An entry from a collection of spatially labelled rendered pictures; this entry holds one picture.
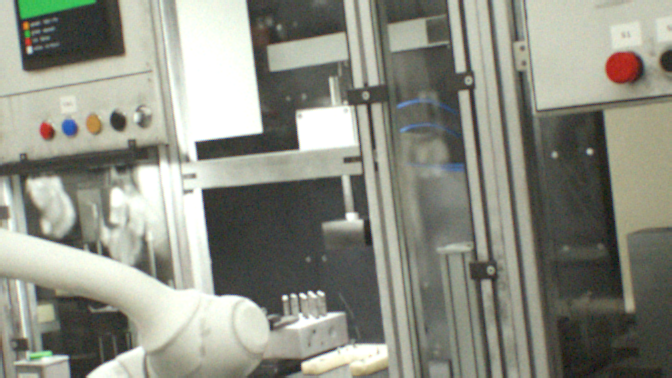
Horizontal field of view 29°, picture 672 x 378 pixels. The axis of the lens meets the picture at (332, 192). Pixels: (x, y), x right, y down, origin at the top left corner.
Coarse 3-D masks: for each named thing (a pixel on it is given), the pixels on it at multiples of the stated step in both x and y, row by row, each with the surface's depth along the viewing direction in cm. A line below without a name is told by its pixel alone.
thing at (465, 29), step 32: (448, 0) 178; (480, 64) 176; (480, 96) 177; (480, 128) 177; (480, 160) 179; (0, 192) 240; (480, 192) 179; (0, 224) 242; (480, 224) 179; (480, 256) 180; (512, 320) 178; (512, 352) 179
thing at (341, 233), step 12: (348, 180) 217; (348, 192) 217; (348, 204) 217; (348, 216) 218; (324, 228) 218; (336, 228) 217; (348, 228) 215; (360, 228) 214; (324, 240) 218; (336, 240) 217; (348, 240) 215; (360, 240) 214; (372, 240) 215
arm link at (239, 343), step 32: (0, 256) 161; (32, 256) 161; (64, 256) 161; (96, 256) 162; (64, 288) 161; (96, 288) 160; (128, 288) 160; (160, 288) 162; (160, 320) 161; (192, 320) 161; (224, 320) 160; (256, 320) 163; (160, 352) 161; (192, 352) 160; (224, 352) 160; (256, 352) 161
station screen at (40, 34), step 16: (16, 0) 226; (96, 0) 214; (32, 16) 224; (48, 16) 222; (64, 16) 219; (80, 16) 217; (96, 16) 215; (32, 32) 224; (48, 32) 222; (64, 32) 220; (80, 32) 217; (96, 32) 215; (32, 48) 225; (48, 48) 223; (64, 48) 220
